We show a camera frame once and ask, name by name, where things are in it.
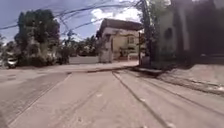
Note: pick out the palm trees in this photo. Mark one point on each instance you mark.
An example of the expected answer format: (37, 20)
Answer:
(81, 45)

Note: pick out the grey concrete road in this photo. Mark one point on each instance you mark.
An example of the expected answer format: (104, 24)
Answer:
(100, 100)

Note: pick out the utility pole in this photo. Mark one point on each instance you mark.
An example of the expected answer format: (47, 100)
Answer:
(146, 30)

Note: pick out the yellow house with dark roof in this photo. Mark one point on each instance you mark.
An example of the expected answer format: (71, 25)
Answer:
(120, 38)

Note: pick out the pale building with dark gate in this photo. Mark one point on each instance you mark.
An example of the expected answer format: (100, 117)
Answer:
(190, 30)

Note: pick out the white vehicle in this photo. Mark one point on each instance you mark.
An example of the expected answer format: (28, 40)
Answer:
(12, 62)

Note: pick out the raised concrete pavement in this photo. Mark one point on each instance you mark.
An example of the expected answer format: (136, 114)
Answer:
(196, 76)

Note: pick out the large dark green tree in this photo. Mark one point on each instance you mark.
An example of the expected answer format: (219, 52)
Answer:
(36, 30)

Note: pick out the low pale wall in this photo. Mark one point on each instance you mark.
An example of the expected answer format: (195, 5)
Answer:
(83, 60)

